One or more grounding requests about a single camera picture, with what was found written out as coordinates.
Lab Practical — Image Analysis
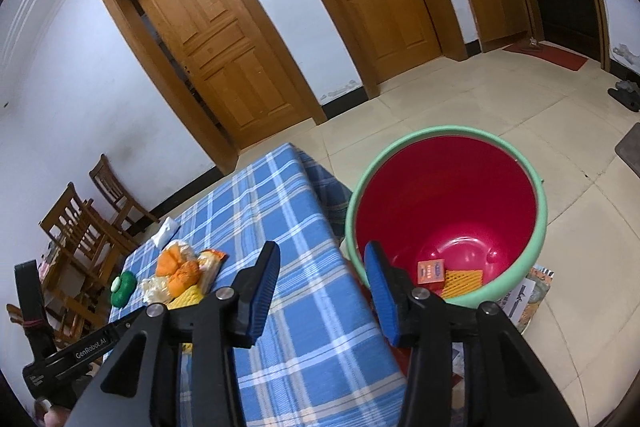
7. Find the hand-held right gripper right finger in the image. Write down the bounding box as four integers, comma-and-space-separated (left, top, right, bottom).
363, 241, 581, 427

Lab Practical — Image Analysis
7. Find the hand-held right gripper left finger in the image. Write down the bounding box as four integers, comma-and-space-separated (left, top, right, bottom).
75, 241, 282, 427

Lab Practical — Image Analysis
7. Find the small orange box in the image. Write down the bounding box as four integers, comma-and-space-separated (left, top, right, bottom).
416, 259, 447, 284

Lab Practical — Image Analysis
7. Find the orange snack wrapper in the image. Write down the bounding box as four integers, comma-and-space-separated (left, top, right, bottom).
197, 248, 227, 295

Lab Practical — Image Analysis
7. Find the yellow foam fruit net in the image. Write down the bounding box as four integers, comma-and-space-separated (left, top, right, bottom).
167, 284, 206, 353
440, 269, 485, 299

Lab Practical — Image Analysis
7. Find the green toy pepper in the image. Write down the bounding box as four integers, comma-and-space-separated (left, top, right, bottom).
109, 271, 138, 308

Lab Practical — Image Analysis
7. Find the red bin with green rim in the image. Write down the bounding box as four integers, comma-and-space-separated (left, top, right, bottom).
345, 125, 548, 308

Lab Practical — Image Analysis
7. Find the person's left hand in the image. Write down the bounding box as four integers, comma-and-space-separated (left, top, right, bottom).
34, 399, 68, 427

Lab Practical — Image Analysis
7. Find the wooden chair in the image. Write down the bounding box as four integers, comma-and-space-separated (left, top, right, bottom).
39, 182, 142, 268
5, 257, 108, 350
89, 153, 161, 233

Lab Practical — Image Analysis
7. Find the blue plaid tablecloth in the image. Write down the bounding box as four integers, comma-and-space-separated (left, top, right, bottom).
102, 143, 413, 427

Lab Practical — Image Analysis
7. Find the white tissue pack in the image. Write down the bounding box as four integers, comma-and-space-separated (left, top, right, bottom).
150, 217, 180, 250

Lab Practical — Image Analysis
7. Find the printed paper sheet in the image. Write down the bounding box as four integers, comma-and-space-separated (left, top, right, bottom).
452, 264, 556, 388

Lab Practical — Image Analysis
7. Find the arched panel wooden door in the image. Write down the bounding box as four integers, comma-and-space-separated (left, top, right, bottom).
99, 0, 328, 175

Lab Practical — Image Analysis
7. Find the grey floor mat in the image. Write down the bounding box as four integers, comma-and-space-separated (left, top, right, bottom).
614, 123, 640, 165

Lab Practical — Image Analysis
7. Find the red doormat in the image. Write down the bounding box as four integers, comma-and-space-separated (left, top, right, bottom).
501, 42, 588, 72

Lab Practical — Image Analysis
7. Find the wooden wall panel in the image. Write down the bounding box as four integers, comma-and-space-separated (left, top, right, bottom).
452, 0, 531, 54

